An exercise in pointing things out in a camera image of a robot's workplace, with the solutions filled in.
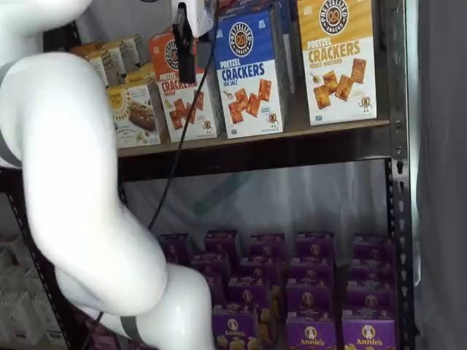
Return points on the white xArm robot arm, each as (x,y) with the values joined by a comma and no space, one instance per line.
(65,146)

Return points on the yellow white snack box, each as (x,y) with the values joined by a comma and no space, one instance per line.
(93,60)
(115,62)
(132,53)

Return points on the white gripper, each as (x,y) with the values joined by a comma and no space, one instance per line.
(198,16)

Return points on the grey curtain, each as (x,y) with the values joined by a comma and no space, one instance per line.
(443,175)

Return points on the yellow granola bar box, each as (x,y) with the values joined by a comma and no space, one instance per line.
(136,116)
(140,74)

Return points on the translucent plastic sheet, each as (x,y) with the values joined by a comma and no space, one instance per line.
(273,200)

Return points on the orange pretzel crackers box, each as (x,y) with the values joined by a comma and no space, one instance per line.
(189,113)

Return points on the blue white pretzel crackers box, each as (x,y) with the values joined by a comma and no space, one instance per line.
(248,73)

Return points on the dark metal shelving rack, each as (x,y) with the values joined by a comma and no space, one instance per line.
(399,218)

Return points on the dark purple snack box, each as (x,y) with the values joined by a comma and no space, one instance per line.
(100,333)

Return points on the purple Annie's box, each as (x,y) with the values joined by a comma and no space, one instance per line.
(220,241)
(369,333)
(233,333)
(177,248)
(314,245)
(248,295)
(267,246)
(371,299)
(373,248)
(311,270)
(211,266)
(259,269)
(310,335)
(373,272)
(309,297)

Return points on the white carton box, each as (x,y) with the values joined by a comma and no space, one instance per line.
(44,310)
(16,317)
(9,268)

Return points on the wooden shelf board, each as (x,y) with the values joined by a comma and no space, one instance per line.
(255,140)

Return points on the yellow pretzel crackers box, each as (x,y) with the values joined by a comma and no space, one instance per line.
(339,65)

